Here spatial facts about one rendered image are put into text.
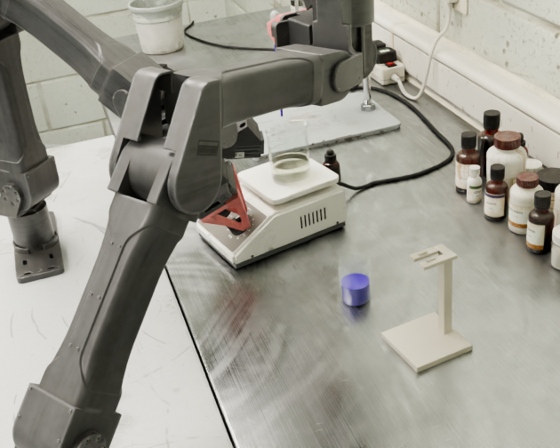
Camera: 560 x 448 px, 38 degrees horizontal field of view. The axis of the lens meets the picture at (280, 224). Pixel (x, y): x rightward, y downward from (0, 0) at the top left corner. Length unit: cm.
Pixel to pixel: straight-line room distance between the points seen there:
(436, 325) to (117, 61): 52
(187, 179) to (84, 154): 92
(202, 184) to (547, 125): 75
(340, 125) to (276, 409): 78
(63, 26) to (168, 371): 45
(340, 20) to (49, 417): 53
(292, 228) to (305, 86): 37
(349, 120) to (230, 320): 64
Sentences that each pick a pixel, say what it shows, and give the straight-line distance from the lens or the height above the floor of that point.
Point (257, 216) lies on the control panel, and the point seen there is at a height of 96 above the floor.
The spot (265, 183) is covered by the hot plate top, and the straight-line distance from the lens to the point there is 124.
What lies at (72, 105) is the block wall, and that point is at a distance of 367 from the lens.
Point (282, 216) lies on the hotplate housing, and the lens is 120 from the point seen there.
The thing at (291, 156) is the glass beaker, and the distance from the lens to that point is 121.
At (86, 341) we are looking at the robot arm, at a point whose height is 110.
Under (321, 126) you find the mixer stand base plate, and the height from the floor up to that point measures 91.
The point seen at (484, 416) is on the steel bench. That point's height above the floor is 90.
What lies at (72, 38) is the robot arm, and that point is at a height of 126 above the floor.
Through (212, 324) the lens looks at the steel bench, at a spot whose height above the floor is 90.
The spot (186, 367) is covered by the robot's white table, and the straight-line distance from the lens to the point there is 104.
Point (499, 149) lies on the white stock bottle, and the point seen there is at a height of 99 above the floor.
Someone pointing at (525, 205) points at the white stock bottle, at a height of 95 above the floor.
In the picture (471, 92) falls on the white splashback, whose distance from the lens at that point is 159.
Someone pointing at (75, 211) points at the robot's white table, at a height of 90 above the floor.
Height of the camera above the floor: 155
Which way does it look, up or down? 30 degrees down
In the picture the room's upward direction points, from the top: 6 degrees counter-clockwise
